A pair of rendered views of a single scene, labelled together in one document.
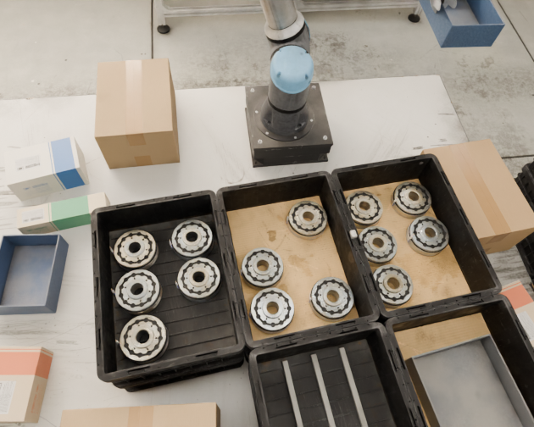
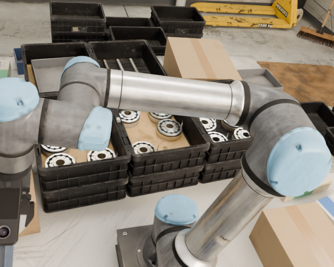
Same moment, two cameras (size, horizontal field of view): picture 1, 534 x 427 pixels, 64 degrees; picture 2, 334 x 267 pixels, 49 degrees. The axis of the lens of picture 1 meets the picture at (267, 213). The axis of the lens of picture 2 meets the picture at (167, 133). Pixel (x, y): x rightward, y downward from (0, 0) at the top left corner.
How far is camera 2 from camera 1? 1.53 m
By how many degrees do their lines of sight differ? 78
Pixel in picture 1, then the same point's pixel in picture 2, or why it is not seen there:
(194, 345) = not seen: hidden behind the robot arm
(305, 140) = (143, 230)
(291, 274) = (150, 130)
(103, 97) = not seen: outside the picture
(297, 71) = (171, 198)
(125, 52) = not seen: outside the picture
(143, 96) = (305, 242)
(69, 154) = (328, 210)
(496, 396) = (43, 85)
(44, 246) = not seen: hidden behind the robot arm
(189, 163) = (240, 237)
